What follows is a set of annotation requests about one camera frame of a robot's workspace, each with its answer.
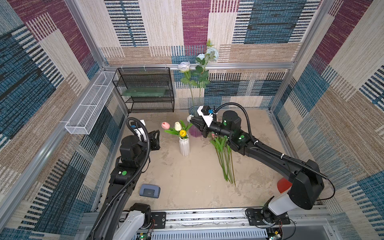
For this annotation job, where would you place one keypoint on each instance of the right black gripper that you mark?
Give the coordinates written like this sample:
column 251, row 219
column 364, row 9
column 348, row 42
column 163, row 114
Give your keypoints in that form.
column 204, row 129

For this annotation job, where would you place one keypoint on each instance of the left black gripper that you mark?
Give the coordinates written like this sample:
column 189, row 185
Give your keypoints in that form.
column 154, row 143

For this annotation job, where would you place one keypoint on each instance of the single pink tulip stem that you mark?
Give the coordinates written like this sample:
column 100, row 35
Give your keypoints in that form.
column 219, row 144

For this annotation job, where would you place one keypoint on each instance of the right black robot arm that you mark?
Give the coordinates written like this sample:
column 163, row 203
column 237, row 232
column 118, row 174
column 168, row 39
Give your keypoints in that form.
column 306, row 179

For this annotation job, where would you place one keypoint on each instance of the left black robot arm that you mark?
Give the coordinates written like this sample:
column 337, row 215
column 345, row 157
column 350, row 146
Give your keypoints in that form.
column 124, row 177

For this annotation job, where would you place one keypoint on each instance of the purple blue glass vase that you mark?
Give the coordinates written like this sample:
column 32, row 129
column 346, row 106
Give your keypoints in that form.
column 194, row 131

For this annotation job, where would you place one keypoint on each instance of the white ribbed ceramic vase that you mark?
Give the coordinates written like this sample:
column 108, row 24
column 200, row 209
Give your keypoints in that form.
column 184, row 146

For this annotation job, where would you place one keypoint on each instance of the tulip bunch pink yellow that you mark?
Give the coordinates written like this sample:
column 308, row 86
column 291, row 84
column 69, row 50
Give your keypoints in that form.
column 183, row 127

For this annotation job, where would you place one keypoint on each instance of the white rose branch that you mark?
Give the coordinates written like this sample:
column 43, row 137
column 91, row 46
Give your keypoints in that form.
column 199, row 77

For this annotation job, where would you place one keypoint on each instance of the green tray on shelf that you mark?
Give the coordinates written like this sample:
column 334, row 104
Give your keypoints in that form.
column 144, row 92

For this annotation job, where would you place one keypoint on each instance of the grey blue stapler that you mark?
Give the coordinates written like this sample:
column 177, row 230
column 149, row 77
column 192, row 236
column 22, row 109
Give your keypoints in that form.
column 150, row 191

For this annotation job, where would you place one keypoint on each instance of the red cup with pens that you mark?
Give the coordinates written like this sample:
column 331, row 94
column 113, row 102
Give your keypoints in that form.
column 284, row 185

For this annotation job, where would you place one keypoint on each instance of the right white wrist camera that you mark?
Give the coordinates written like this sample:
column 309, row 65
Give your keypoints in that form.
column 207, row 114

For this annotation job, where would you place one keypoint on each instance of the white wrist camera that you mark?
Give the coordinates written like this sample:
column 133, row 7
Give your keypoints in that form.
column 139, row 132
column 207, row 114

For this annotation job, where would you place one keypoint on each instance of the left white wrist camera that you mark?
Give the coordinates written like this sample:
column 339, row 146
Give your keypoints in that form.
column 139, row 132

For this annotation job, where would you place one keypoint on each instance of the black wire mesh shelf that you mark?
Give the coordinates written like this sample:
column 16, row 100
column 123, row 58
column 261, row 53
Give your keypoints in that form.
column 146, row 78

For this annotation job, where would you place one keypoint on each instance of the white wire mesh tray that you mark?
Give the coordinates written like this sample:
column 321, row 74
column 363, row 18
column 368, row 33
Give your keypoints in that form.
column 86, row 114

